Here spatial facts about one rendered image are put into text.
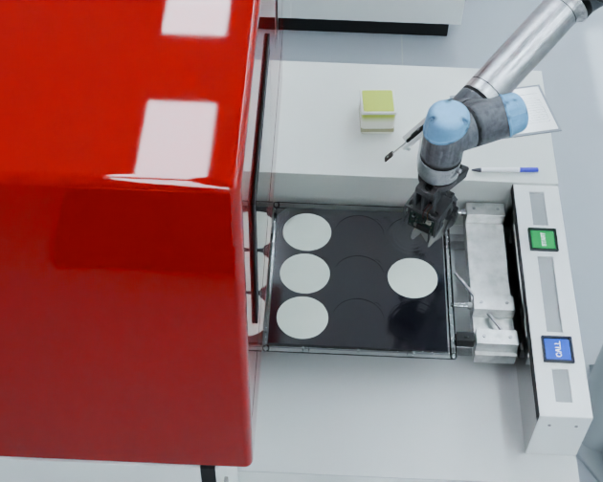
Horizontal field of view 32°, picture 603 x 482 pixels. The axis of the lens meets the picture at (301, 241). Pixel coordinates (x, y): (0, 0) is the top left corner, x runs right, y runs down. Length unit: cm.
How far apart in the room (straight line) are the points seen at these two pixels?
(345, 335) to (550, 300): 40
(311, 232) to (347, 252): 9
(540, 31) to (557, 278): 47
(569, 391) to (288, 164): 74
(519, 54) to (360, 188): 45
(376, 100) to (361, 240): 31
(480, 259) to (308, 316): 39
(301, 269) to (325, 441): 36
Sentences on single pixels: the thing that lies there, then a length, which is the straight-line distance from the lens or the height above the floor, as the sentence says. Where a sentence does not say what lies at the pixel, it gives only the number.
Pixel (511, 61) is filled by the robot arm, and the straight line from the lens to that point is 205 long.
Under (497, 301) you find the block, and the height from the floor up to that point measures 91.
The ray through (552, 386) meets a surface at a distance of 197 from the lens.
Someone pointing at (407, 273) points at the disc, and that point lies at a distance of 214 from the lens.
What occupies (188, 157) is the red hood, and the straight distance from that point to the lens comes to 107.
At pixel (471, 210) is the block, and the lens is 226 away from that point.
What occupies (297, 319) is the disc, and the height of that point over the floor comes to 90.
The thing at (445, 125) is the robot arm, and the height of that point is 132.
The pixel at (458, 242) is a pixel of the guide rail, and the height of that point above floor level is 85.
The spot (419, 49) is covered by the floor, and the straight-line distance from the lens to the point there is 401.
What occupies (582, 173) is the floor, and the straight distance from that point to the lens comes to 367.
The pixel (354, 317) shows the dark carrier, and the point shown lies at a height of 90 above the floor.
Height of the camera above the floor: 259
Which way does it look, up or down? 51 degrees down
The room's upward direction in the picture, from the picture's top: 1 degrees clockwise
